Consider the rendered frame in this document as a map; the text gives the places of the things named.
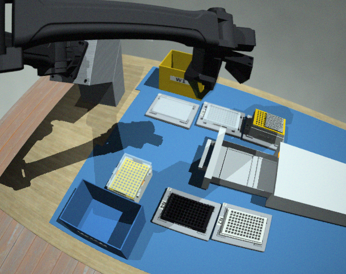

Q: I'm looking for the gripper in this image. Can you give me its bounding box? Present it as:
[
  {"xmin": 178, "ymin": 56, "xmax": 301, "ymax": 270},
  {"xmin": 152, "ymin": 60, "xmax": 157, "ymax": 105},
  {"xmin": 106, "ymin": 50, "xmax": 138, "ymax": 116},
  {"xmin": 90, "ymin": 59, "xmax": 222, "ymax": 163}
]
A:
[{"xmin": 184, "ymin": 47, "xmax": 218, "ymax": 99}]

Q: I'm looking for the blue open-top bin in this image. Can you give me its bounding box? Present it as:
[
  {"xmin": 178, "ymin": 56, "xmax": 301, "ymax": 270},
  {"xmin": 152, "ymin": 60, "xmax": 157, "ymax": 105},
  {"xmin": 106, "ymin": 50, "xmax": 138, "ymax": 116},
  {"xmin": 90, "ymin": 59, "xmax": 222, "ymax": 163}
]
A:
[{"xmin": 59, "ymin": 179, "xmax": 146, "ymax": 260}]

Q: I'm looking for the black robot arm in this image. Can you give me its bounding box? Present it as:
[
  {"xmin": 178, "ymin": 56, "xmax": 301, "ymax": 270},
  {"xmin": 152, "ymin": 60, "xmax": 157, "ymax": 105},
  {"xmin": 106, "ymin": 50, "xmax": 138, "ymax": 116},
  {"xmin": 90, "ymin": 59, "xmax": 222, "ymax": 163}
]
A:
[{"xmin": 0, "ymin": 0, "xmax": 256, "ymax": 84}]

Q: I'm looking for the blue bench mat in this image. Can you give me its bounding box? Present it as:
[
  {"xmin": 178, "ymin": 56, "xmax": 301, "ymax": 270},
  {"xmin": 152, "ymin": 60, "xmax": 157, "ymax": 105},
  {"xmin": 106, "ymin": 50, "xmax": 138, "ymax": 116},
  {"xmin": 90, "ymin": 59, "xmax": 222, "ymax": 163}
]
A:
[{"xmin": 49, "ymin": 66, "xmax": 346, "ymax": 274}]

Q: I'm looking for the yellow open-top bin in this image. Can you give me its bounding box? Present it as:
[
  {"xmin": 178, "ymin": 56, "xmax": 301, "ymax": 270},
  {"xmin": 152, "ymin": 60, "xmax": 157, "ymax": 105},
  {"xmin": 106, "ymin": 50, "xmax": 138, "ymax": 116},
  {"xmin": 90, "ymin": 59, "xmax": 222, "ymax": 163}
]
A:
[{"xmin": 159, "ymin": 50, "xmax": 202, "ymax": 101}]

